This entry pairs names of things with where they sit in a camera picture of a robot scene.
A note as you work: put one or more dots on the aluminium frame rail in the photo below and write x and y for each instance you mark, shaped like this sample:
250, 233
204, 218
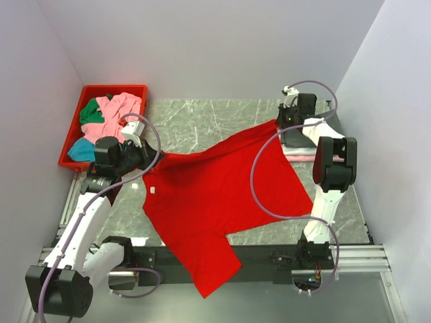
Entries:
260, 261

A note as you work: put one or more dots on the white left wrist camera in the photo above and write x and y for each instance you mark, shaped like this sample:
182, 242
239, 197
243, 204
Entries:
133, 132

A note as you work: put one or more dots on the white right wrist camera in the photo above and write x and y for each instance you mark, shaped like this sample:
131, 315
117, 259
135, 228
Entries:
290, 93

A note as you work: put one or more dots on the folded pink t-shirt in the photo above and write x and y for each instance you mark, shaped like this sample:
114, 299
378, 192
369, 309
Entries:
309, 158

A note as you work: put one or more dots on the folded white t-shirt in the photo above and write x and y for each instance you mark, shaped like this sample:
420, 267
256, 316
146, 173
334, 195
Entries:
298, 151

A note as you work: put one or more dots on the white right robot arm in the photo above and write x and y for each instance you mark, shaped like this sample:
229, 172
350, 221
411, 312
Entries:
334, 171

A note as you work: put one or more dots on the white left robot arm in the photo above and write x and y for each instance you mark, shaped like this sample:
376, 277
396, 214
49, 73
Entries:
64, 283

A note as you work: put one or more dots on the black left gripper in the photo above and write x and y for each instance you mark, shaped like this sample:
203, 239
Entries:
147, 153

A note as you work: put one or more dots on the crumpled teal t-shirt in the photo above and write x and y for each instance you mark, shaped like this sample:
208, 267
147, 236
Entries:
82, 151

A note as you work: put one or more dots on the red plastic bin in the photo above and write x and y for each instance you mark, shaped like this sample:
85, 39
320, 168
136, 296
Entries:
74, 133

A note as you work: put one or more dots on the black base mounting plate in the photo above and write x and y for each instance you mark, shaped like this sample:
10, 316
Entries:
208, 283

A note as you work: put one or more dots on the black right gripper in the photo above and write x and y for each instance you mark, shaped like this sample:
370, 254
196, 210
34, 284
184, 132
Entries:
280, 121

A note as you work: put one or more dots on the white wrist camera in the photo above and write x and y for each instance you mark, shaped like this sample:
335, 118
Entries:
290, 93
133, 132

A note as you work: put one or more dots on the red t-shirt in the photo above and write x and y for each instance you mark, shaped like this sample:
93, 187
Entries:
194, 201

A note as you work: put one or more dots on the crumpled pink t-shirt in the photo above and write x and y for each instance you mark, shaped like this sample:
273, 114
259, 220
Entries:
113, 108

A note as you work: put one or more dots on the folded dark grey t-shirt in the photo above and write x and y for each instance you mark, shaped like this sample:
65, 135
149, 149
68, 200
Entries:
295, 139

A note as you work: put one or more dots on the crumpled green t-shirt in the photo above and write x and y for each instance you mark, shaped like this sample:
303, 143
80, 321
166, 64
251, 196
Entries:
91, 113

